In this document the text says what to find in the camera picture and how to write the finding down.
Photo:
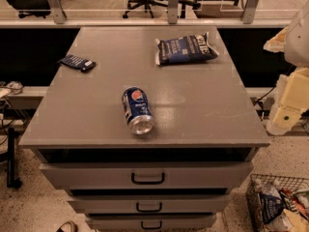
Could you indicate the black metal stand leg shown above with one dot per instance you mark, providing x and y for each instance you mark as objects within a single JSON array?
[{"x": 12, "y": 181}]

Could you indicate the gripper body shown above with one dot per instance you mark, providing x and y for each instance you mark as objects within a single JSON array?
[{"x": 297, "y": 43}]

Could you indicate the wire basket of snacks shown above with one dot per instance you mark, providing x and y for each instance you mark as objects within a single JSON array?
[{"x": 294, "y": 193}]

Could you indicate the grey drawer cabinet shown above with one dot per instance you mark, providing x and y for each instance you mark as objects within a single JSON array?
[{"x": 155, "y": 136}]

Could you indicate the blue rxbar blueberry bar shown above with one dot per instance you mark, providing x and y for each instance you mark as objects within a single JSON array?
[{"x": 77, "y": 63}]

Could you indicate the blue pepsi can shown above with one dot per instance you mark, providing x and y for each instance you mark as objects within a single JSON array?
[{"x": 138, "y": 115}]

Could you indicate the blue kettle chips bag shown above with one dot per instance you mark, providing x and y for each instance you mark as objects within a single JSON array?
[{"x": 186, "y": 49}]

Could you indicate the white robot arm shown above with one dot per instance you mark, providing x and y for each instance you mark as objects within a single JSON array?
[{"x": 293, "y": 40}]

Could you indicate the blue snack bag in basket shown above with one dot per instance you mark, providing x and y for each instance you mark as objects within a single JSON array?
[{"x": 272, "y": 207}]

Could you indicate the black office chair centre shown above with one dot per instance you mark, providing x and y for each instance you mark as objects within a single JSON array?
[{"x": 147, "y": 5}]

